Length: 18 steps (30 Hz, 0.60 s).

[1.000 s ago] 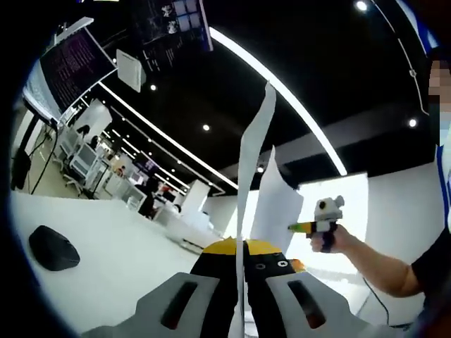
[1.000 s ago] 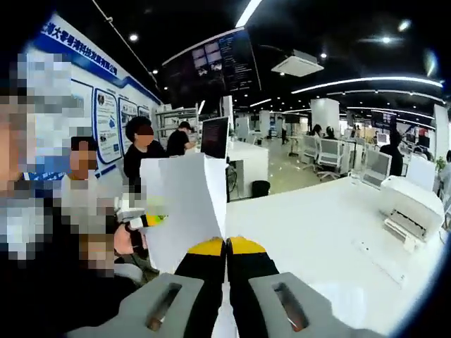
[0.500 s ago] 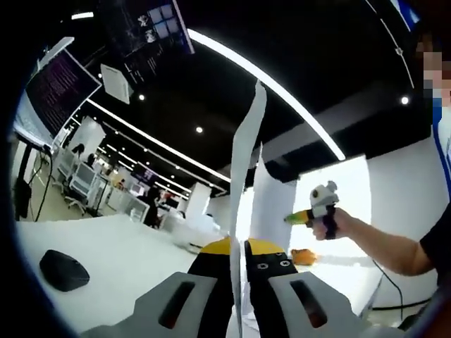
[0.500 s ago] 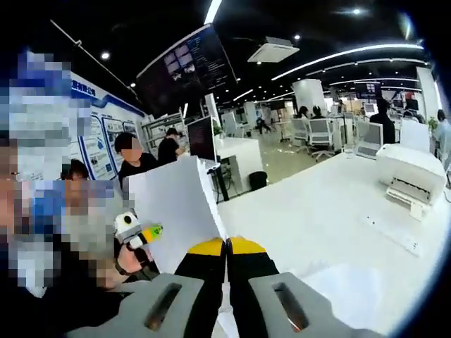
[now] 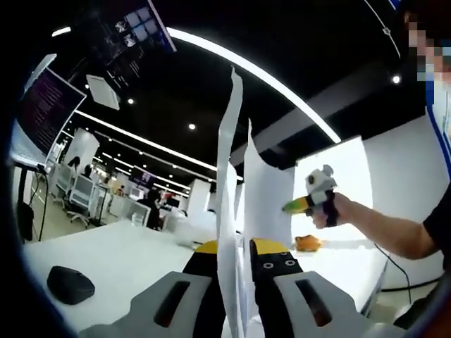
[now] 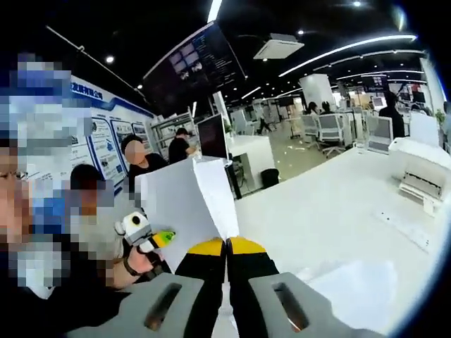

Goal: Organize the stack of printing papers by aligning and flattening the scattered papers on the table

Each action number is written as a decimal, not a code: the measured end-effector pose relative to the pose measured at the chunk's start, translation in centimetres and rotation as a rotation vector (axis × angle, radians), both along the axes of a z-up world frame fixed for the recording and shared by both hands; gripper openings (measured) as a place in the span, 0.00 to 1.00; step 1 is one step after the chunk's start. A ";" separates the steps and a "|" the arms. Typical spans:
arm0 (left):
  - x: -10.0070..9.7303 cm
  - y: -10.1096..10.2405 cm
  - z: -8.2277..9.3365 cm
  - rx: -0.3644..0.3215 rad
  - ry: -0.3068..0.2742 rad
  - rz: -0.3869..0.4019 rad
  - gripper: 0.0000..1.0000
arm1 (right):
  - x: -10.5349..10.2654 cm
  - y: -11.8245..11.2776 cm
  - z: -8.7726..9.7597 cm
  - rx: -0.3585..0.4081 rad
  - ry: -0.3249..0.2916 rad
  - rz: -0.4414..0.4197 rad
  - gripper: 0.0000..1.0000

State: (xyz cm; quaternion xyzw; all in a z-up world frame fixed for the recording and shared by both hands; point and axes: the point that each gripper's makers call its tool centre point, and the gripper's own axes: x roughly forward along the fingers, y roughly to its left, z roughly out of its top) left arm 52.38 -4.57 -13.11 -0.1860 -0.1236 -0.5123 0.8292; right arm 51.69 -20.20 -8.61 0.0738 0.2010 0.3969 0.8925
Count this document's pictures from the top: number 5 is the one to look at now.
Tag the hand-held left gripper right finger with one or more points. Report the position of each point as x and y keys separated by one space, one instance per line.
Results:
x=275 y=267

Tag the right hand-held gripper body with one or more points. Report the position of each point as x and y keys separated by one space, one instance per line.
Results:
x=320 y=184

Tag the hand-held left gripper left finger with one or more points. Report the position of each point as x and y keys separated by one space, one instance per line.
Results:
x=197 y=281

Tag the white paper sheet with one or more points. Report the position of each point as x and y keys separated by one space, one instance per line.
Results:
x=267 y=197

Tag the person's right hand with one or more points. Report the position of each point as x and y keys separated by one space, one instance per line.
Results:
x=345 y=209

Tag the orange plush toy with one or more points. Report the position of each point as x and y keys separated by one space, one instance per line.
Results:
x=308 y=243

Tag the white table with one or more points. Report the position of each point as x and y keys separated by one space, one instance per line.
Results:
x=123 y=253

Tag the person's black shirt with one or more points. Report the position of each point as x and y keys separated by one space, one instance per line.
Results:
x=440 y=225

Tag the black computer mouse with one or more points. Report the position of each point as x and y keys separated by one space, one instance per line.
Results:
x=70 y=286

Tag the white office chair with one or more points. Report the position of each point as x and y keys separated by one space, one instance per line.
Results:
x=82 y=197

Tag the hanging display screen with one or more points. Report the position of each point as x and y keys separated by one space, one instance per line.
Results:
x=134 y=38

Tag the blue and white wall poster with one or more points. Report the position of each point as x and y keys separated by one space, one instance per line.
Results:
x=440 y=119

